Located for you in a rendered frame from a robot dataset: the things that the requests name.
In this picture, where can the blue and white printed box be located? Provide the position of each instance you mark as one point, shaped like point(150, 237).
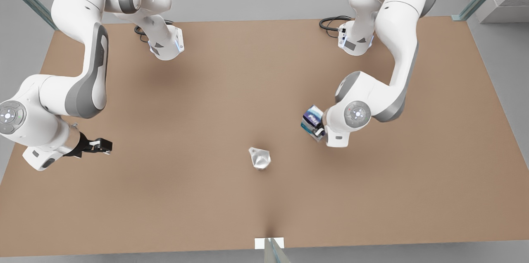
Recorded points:
point(312, 116)

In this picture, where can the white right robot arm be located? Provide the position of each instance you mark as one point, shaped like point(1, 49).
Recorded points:
point(82, 10)

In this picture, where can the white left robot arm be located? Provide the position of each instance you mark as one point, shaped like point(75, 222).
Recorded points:
point(396, 27)

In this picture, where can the white post foot plate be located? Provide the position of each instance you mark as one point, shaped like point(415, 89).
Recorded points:
point(259, 243)

